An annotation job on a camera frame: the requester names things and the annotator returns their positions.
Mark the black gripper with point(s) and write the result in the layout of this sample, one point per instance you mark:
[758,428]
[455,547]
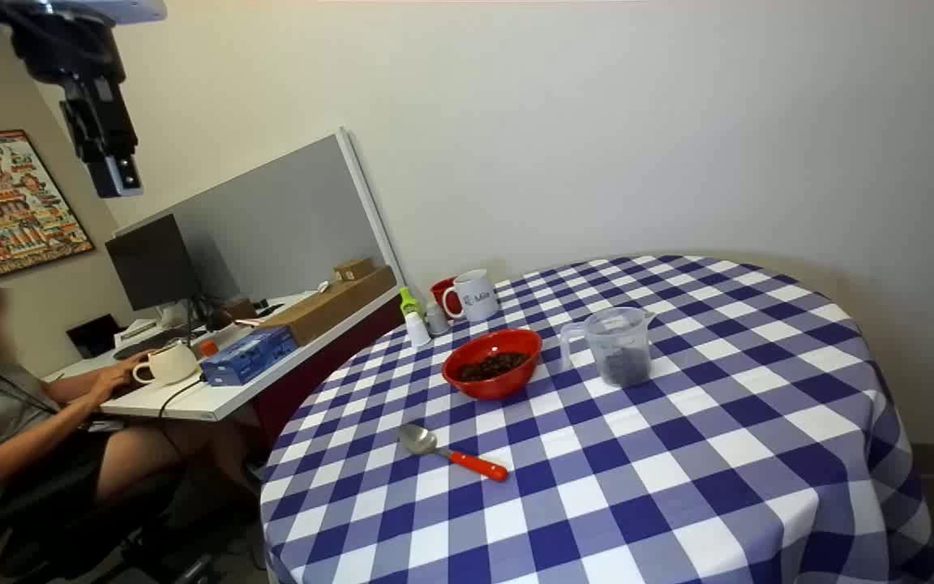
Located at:
[84,61]

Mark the black computer monitor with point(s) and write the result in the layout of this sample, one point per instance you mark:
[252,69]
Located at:
[155,265]

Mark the white mug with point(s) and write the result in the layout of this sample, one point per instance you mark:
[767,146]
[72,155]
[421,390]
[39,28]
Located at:
[479,296]

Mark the blue box on desk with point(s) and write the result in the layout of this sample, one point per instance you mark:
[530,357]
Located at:
[248,357]

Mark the blue white checkered tablecloth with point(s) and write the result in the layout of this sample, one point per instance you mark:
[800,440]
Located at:
[765,449]

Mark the green bottle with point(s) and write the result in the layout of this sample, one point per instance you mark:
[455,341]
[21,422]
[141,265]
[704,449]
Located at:
[412,320]

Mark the spoon with red handle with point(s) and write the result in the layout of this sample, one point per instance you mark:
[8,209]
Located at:
[424,442]

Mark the white desk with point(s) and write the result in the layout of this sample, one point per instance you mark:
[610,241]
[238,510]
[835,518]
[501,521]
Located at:
[195,399]

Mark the red mug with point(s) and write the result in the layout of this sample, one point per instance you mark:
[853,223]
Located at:
[448,300]

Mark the seated person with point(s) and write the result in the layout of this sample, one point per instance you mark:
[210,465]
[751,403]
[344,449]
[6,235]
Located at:
[50,440]

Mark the white desk partition panel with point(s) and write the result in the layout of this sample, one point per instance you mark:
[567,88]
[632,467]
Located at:
[283,225]

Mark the long cardboard box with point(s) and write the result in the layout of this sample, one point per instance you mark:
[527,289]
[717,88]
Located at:
[325,310]

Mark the colourful framed wall picture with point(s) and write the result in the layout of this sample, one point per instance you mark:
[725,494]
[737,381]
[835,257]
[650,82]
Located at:
[38,223]

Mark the red bowl with coffee beans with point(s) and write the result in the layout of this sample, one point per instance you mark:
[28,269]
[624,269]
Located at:
[497,364]

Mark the black office chair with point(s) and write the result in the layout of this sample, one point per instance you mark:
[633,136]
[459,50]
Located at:
[39,544]

